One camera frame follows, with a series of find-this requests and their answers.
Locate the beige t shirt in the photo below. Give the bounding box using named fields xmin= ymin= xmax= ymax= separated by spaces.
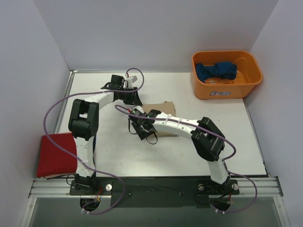
xmin=142 ymin=101 xmax=176 ymax=137

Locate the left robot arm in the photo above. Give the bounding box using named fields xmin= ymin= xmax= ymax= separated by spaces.
xmin=68 ymin=74 xmax=142 ymax=195

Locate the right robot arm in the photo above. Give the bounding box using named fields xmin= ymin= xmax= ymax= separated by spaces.
xmin=129 ymin=106 xmax=230 ymax=193

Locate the orange plastic basket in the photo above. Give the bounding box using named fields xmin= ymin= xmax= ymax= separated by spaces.
xmin=191 ymin=50 xmax=263 ymax=99

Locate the folded red t shirt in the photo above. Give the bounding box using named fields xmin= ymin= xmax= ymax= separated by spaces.
xmin=36 ymin=132 xmax=77 ymax=178

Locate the crumpled blue t shirt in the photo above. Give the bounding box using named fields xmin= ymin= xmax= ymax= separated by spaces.
xmin=196 ymin=61 xmax=237 ymax=83

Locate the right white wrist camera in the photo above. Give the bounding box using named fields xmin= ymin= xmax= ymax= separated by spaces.
xmin=131 ymin=106 xmax=145 ymax=116

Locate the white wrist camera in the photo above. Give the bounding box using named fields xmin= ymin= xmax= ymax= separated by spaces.
xmin=131 ymin=106 xmax=145 ymax=116
xmin=124 ymin=74 xmax=138 ymax=89

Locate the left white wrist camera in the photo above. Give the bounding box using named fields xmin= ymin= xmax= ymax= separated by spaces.
xmin=124 ymin=74 xmax=138 ymax=89

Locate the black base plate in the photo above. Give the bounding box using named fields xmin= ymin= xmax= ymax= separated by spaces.
xmin=70 ymin=176 xmax=240 ymax=208

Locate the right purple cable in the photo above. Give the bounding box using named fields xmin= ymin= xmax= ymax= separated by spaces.
xmin=115 ymin=105 xmax=258 ymax=215

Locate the purple cable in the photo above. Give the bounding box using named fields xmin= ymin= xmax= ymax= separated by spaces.
xmin=115 ymin=105 xmax=258 ymax=215
xmin=44 ymin=68 xmax=145 ymax=215

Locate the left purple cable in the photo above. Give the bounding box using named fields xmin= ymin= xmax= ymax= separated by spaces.
xmin=44 ymin=68 xmax=145 ymax=215

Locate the aluminium rail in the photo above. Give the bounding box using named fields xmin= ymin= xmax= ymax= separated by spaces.
xmin=29 ymin=177 xmax=284 ymax=199

